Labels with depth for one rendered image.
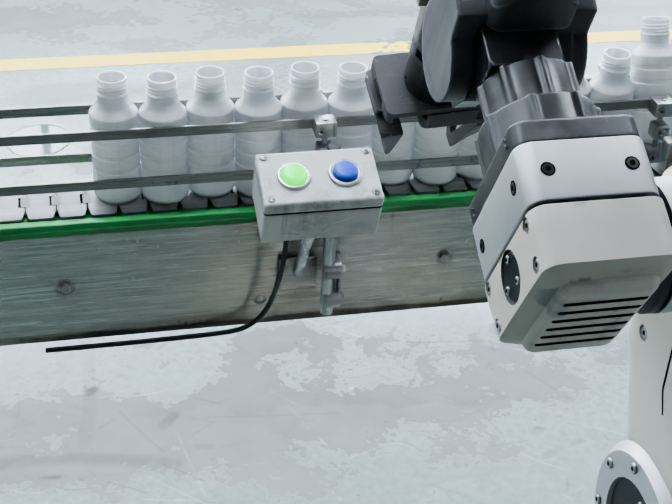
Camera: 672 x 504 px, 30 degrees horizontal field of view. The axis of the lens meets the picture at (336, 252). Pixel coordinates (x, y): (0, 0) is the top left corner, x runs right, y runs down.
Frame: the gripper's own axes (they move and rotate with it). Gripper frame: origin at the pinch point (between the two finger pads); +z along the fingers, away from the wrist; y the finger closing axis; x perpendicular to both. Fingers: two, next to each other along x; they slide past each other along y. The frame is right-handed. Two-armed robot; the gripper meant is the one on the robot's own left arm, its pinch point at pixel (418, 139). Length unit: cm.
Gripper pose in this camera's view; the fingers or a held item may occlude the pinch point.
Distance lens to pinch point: 118.3
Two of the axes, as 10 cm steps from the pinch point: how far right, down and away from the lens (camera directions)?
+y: -9.7, 1.3, -2.0
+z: -1.1, 5.0, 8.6
